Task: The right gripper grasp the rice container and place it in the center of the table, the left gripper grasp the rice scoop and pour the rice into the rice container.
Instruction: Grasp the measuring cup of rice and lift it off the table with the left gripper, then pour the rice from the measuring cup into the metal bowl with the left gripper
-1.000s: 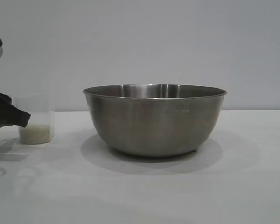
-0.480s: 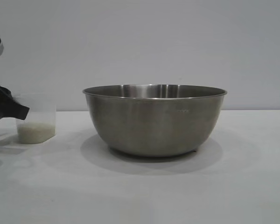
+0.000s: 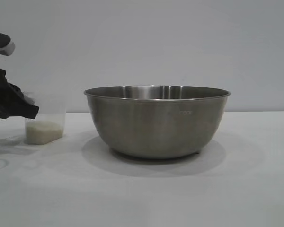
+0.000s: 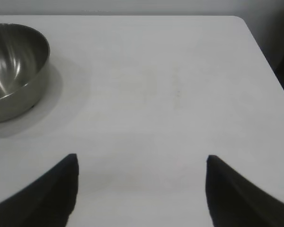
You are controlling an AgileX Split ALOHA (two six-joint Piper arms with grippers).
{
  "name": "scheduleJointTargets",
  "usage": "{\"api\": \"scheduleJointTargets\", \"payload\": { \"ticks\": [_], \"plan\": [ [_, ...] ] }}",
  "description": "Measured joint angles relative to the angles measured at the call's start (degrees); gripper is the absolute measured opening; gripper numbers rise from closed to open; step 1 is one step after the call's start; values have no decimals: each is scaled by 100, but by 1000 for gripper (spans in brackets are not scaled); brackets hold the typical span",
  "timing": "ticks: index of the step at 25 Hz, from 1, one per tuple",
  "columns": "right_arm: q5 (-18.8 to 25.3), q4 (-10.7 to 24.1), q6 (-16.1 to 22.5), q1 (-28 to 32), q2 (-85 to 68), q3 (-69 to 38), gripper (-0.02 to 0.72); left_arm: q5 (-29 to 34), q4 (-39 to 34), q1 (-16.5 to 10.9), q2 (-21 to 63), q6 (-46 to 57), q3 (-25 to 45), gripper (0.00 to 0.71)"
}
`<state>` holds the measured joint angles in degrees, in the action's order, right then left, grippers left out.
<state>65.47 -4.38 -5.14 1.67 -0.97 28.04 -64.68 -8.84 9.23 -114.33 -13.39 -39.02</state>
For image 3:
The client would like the stainless steel mixing bowl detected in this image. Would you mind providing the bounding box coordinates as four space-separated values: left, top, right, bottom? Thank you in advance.
83 84 231 159

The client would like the white uncooked rice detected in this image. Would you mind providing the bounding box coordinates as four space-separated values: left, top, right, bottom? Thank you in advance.
25 120 63 145

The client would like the translucent plastic measuring cup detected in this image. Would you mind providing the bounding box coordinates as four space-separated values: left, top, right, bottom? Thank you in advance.
23 91 67 145

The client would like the left wrist camera housing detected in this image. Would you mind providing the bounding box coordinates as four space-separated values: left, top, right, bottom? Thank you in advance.
0 30 16 56

